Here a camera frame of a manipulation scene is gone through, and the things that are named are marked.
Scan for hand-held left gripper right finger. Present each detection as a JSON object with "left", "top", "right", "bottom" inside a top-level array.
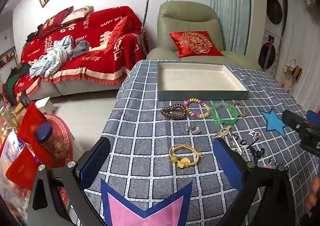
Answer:
[{"left": 212, "top": 138, "right": 297, "bottom": 226}]

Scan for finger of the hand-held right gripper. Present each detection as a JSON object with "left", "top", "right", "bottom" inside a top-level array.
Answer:
[
  {"left": 307, "top": 111, "right": 320, "bottom": 126},
  {"left": 282, "top": 110, "right": 310, "bottom": 130}
]

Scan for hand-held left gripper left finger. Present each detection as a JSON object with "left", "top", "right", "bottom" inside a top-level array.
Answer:
[{"left": 27, "top": 136, "right": 112, "bottom": 226}]

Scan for black hair claw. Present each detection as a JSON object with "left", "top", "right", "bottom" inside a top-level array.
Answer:
[{"left": 246, "top": 138, "right": 265, "bottom": 161}]

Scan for green translucent bangle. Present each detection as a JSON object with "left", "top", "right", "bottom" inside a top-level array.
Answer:
[{"left": 210, "top": 103, "right": 237, "bottom": 125}]

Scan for silver heart keychain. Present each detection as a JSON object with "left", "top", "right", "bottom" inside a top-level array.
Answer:
[{"left": 185, "top": 124, "right": 202, "bottom": 135}]

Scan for yellow cord bracelet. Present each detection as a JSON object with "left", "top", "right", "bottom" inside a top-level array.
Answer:
[{"left": 169, "top": 144, "right": 203, "bottom": 167}]

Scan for tan braided bracelet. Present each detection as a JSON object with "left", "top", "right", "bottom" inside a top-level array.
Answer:
[{"left": 232, "top": 101, "right": 247, "bottom": 118}]

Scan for pink and yellow bead bracelet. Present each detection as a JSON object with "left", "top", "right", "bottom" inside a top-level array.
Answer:
[{"left": 183, "top": 98, "right": 211, "bottom": 119}]

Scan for brown spiral hair tie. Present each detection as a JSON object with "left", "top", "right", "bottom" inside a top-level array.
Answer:
[{"left": 161, "top": 106, "right": 188, "bottom": 120}]

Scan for grey tray with cream lining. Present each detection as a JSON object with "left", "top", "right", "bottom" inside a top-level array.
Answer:
[{"left": 157, "top": 60, "right": 250, "bottom": 102}]

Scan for person's right hand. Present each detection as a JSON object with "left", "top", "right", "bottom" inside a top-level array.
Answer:
[{"left": 304, "top": 173, "right": 320, "bottom": 219}]

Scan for blue star patch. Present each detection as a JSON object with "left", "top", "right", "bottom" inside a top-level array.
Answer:
[{"left": 260, "top": 109, "right": 287, "bottom": 139}]

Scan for jar with blue lid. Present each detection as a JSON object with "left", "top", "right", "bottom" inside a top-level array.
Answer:
[{"left": 34, "top": 122, "right": 69, "bottom": 169}]

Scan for wooden clothes hanger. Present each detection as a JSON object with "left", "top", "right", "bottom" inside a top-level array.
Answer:
[{"left": 282, "top": 59, "right": 303, "bottom": 81}]

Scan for grey checked tablecloth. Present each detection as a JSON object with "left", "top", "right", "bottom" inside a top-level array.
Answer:
[{"left": 82, "top": 59, "right": 320, "bottom": 226}]

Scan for white washing machine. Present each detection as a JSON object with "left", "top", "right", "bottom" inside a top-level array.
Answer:
[{"left": 259, "top": 31, "right": 284, "bottom": 70}]

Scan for small white stool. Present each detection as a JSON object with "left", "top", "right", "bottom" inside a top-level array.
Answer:
[{"left": 35, "top": 96, "right": 57, "bottom": 115}]

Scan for grey sofa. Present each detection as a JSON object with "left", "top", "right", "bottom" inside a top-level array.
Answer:
[{"left": 32, "top": 79, "right": 123, "bottom": 99}]

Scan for pink star patch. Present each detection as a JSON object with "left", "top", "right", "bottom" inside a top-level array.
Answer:
[{"left": 101, "top": 179, "right": 193, "bottom": 226}]

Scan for red packet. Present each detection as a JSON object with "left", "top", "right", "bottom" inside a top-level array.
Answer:
[
  {"left": 17, "top": 102, "right": 49, "bottom": 141},
  {"left": 5, "top": 146, "right": 40, "bottom": 191}
]

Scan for light blue clothes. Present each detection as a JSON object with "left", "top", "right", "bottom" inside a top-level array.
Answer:
[{"left": 29, "top": 36, "right": 74, "bottom": 78}]

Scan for grey cloth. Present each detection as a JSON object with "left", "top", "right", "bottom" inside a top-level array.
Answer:
[{"left": 69, "top": 41, "right": 90, "bottom": 60}]

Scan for dark green garment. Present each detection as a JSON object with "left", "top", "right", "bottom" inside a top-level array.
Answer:
[{"left": 5, "top": 64, "right": 40, "bottom": 106}]

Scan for white dryer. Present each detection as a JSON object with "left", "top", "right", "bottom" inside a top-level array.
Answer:
[{"left": 265, "top": 0, "right": 285, "bottom": 32}]

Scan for red printed blanket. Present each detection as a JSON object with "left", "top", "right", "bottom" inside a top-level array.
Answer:
[{"left": 2, "top": 6, "right": 148, "bottom": 106}]

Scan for red embroidered cushion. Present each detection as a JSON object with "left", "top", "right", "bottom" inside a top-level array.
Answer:
[{"left": 169, "top": 31, "right": 225, "bottom": 58}]

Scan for red satin cushion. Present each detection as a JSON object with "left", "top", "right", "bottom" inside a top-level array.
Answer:
[{"left": 104, "top": 16, "right": 132, "bottom": 53}]

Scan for pale green curtain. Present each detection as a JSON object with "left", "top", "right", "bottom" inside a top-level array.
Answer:
[{"left": 210, "top": 0, "right": 252, "bottom": 52}]

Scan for red cushion with characters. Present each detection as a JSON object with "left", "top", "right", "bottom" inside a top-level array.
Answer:
[{"left": 41, "top": 7, "right": 74, "bottom": 37}]

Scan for portrait print pillow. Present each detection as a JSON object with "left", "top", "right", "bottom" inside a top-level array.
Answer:
[{"left": 61, "top": 6, "right": 94, "bottom": 25}]

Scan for green leather armchair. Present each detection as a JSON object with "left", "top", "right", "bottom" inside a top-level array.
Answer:
[{"left": 146, "top": 1, "right": 263, "bottom": 70}]

